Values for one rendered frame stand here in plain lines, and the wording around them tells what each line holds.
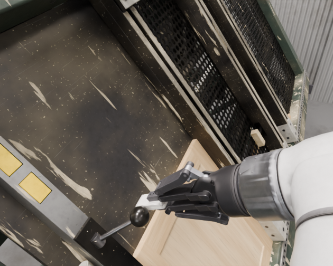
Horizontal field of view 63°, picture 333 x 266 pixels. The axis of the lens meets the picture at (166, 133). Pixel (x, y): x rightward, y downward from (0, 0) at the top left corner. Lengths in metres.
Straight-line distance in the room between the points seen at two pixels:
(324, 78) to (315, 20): 0.62
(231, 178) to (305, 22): 3.13
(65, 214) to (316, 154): 0.43
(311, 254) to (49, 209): 0.42
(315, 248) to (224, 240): 0.70
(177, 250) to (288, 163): 0.50
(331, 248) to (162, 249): 0.53
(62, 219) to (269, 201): 0.37
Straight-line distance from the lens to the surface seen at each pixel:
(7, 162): 0.54
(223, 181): 0.39
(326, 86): 3.60
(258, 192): 0.36
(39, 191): 0.55
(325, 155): 0.33
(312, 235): 0.29
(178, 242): 0.79
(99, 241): 0.58
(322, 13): 3.43
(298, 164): 0.34
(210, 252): 0.90
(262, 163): 0.36
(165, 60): 0.83
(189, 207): 0.48
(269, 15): 2.13
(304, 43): 3.54
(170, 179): 0.45
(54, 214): 0.55
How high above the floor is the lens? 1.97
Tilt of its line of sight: 41 degrees down
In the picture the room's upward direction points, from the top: 6 degrees counter-clockwise
